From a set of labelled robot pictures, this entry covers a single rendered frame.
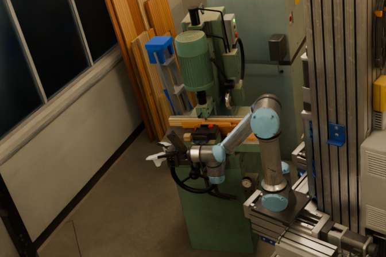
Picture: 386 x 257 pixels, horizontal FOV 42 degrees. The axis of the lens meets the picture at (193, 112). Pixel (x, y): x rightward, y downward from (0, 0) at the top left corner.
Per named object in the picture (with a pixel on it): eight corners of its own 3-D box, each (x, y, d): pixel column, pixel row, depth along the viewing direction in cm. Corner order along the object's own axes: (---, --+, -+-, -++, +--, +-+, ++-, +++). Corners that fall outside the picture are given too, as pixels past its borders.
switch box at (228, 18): (224, 45, 306) (220, 20, 298) (228, 38, 314) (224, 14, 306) (234, 44, 304) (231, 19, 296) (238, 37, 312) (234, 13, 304)
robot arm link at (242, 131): (268, 79, 223) (209, 146, 251) (265, 91, 214) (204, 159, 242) (289, 94, 224) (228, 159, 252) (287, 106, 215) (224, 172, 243)
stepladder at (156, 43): (185, 174, 423) (140, 47, 370) (197, 156, 442) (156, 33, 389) (202, 175, 415) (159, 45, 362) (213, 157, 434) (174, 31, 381)
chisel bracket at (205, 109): (197, 120, 302) (195, 108, 298) (203, 107, 313) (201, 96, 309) (209, 120, 299) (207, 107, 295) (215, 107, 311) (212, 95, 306)
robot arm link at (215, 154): (224, 167, 227) (221, 151, 222) (200, 167, 230) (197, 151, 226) (227, 156, 233) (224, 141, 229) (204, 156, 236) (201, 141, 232)
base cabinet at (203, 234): (190, 249, 348) (170, 167, 312) (211, 193, 394) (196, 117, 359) (255, 254, 333) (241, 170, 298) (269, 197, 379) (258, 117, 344)
